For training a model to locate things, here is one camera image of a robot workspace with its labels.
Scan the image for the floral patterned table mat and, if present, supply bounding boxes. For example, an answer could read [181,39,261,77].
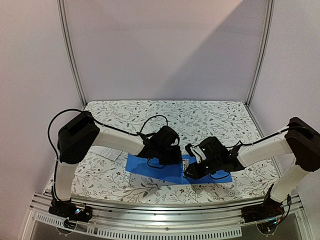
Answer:
[67,100,280,205]

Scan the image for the perforated white cable tray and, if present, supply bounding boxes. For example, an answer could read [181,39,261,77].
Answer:
[30,213,243,240]

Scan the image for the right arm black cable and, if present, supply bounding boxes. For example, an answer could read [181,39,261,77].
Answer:
[208,124,301,181]

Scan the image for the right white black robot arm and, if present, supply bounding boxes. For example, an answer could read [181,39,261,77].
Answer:
[183,117,320,204]

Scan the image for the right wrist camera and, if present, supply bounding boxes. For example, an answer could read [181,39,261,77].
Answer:
[185,136,229,164]

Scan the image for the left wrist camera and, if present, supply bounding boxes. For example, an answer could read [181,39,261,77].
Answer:
[150,125,180,147]

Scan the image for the chrome lever arch clip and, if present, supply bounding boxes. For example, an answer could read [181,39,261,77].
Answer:
[182,159,189,178]

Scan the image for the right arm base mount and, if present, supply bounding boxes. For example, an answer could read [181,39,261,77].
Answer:
[241,195,292,236]

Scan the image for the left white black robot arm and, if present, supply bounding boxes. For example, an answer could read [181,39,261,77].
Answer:
[52,110,182,202]

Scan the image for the white printed paper sheets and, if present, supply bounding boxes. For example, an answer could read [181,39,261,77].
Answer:
[90,146,122,161]

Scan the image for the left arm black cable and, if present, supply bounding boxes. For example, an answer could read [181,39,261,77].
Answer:
[47,108,170,198]

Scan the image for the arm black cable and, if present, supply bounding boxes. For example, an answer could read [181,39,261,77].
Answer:
[208,124,301,181]
[47,108,170,198]

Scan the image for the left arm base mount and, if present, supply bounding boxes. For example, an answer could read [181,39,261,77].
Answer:
[48,199,93,230]

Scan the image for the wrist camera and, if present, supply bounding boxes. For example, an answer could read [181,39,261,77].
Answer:
[150,125,180,147]
[185,136,229,164]

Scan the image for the blue folder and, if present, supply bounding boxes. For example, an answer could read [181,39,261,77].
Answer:
[125,154,233,185]

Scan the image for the aluminium front rail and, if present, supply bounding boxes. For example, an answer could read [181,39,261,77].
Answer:
[28,192,305,230]

